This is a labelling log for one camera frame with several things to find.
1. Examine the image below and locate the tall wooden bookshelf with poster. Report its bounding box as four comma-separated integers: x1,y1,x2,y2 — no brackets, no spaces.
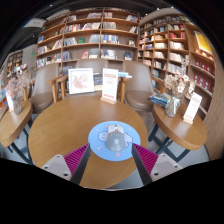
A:
138,13,224,161

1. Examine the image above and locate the dark standing book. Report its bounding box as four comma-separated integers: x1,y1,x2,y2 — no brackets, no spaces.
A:
93,72,104,92

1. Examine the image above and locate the round wooden side table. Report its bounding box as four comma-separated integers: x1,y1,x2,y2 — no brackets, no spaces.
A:
0,99,34,164
148,102,208,163

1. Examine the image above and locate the round blue mouse pad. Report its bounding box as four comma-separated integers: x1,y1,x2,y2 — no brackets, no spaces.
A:
87,120,142,163

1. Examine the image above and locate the white sign with red print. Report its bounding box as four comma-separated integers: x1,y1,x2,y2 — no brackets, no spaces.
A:
100,67,120,105

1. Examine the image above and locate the wide wooden bookshelf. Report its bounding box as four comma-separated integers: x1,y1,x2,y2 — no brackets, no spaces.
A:
35,7,141,73

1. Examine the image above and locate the glass vase with dried flowers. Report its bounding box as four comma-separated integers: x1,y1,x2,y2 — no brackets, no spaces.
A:
163,56,196,118
4,64,34,116

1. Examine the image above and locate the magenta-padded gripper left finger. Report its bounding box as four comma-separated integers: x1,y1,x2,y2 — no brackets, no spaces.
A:
41,143,92,185

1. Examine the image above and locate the stack of books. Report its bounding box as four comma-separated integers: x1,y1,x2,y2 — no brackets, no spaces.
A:
148,91,172,108

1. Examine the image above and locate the white framed floral picture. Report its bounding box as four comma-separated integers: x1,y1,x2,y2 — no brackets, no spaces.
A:
67,67,95,95

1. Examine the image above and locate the beige upholstered wooden armchair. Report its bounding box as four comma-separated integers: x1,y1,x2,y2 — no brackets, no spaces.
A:
121,60,164,113
54,58,126,103
28,63,63,114

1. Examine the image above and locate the grey computer mouse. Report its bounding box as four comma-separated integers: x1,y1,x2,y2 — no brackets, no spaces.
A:
104,123,128,153

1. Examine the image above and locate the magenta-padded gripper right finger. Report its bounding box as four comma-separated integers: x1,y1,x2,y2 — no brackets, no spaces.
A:
131,143,183,185

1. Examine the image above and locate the small distant wooden bookshelf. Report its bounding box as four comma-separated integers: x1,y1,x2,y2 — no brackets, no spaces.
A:
6,49,24,79

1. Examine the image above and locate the small white table sign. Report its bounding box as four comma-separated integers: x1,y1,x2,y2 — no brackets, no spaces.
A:
4,93,14,112
182,91,203,125

